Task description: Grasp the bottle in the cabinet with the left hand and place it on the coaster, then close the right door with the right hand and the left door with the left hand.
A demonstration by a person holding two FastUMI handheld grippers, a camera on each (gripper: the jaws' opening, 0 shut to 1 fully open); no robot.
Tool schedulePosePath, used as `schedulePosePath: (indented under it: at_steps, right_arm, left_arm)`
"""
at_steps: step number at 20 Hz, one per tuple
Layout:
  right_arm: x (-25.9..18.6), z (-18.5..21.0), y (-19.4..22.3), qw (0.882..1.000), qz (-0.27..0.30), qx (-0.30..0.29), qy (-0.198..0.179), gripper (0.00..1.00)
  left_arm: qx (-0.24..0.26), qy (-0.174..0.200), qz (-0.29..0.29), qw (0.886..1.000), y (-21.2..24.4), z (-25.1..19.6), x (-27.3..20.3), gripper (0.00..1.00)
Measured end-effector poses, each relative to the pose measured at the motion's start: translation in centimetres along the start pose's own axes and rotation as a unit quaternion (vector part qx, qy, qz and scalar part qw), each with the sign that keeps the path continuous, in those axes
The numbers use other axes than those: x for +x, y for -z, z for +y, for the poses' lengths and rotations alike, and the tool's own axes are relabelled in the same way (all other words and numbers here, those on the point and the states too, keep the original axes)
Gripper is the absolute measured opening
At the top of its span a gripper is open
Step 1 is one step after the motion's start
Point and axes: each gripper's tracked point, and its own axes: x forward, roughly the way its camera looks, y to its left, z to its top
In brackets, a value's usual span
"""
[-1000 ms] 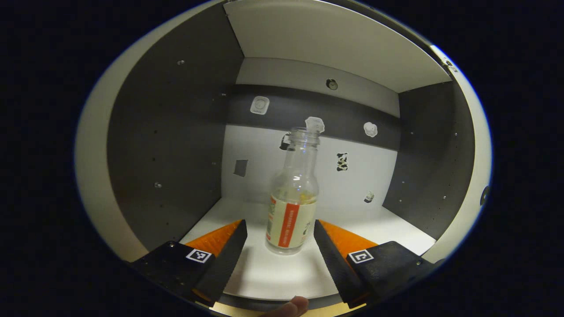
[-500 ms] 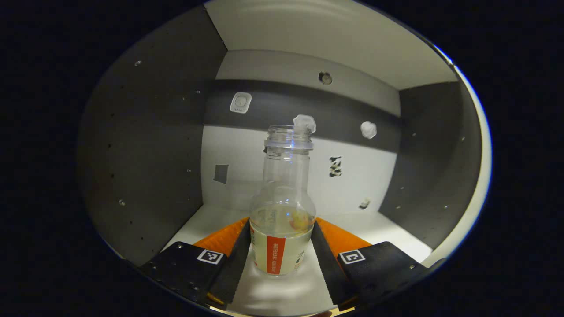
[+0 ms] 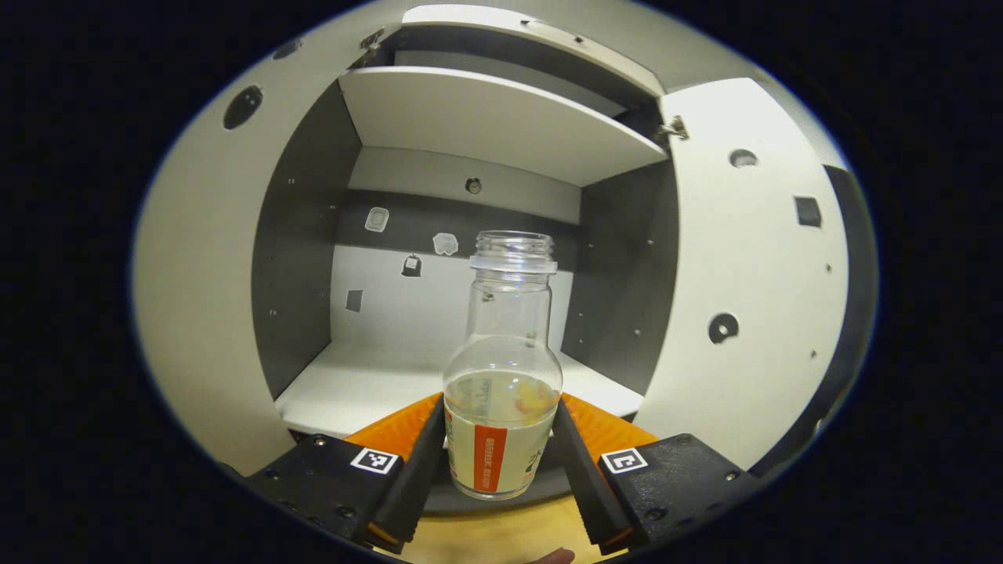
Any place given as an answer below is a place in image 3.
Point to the grey cabinet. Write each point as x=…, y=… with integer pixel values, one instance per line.
x=298, y=258

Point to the white cabinet shelf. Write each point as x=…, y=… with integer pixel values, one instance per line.
x=368, y=384
x=486, y=117

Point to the clear glass bottle orange label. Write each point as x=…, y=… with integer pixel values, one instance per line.
x=501, y=376

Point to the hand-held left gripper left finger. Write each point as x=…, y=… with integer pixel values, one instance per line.
x=415, y=478

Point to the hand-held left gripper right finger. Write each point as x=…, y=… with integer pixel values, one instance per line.
x=588, y=486

